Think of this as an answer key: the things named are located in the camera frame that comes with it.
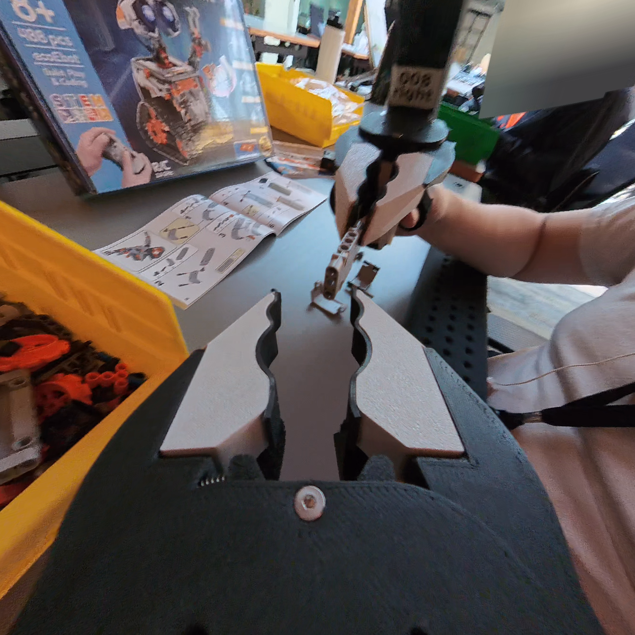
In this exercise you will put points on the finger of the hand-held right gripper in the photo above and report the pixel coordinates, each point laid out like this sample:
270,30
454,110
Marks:
402,193
347,183

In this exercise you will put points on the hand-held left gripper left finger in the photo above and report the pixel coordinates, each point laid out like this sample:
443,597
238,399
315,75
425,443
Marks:
223,397

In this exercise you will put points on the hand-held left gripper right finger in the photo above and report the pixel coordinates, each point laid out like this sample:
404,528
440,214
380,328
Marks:
397,397

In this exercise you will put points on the long grey brick panel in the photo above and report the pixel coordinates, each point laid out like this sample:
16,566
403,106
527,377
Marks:
15,426
342,258

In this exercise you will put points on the curved grey panel with pins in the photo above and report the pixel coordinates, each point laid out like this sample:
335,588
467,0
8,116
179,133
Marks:
366,275

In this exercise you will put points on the curved grey brick panel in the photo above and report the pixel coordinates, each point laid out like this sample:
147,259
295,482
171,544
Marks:
327,305

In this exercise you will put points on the large yellow bin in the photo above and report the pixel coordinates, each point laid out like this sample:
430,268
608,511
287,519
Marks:
99,307

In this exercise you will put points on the person's right forearm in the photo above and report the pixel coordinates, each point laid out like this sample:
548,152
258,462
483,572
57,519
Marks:
560,238

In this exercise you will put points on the person's right hand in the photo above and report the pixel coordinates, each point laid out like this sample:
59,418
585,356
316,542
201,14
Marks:
476,228

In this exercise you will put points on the blue leaflet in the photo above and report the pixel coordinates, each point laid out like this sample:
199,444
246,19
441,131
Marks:
297,167

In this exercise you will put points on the wooden board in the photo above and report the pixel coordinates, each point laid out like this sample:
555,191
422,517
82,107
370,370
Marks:
466,171

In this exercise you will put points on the white bottle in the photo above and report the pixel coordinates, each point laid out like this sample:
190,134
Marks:
330,49

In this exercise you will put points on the clear plastic bags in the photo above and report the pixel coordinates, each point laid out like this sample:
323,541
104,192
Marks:
327,97

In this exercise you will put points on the black perforated mat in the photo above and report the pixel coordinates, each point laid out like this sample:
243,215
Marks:
446,322

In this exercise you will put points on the green plastic bin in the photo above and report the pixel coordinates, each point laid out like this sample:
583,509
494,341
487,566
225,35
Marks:
471,134

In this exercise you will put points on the small yellow bin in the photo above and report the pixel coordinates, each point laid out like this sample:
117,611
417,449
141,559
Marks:
287,109

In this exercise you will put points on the wooden background table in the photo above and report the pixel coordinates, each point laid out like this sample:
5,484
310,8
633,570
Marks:
278,37

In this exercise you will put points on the black bag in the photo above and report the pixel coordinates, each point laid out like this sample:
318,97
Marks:
545,158

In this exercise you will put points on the open instruction booklet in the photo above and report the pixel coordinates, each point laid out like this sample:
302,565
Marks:
198,248

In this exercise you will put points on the pile of loose bricks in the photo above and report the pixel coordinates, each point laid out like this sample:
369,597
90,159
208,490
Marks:
59,387

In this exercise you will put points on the blue robot kit box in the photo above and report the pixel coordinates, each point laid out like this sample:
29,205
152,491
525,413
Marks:
124,99

